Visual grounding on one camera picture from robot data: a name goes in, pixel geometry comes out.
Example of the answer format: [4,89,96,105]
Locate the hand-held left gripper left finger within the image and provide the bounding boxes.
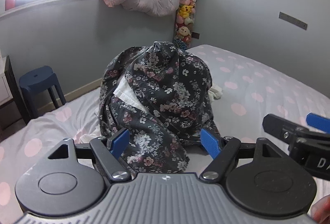
[48,127,132,183]

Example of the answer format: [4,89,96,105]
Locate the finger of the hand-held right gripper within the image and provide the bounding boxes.
[262,114,305,146]
[296,113,330,138]

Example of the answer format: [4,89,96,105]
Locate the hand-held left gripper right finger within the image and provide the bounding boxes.
[199,127,283,183]

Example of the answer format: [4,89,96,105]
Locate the dark floral pants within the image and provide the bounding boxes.
[99,41,223,174]

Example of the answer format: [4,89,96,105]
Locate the bed with pink dotted sheet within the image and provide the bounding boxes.
[0,44,330,224]

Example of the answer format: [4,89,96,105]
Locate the small white cloth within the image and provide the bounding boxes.
[207,85,223,101]

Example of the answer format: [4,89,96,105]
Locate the blue plastic stool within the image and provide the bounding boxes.
[19,66,67,117]

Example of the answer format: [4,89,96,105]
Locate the dark side table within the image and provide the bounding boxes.
[0,55,30,127]

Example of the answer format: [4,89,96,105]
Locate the white drawer cabinet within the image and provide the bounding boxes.
[0,58,12,106]

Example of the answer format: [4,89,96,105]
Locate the clear tube of plush toys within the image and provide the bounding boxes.
[173,0,200,50]

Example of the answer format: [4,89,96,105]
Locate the grey wall plate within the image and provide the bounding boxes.
[278,11,308,31]

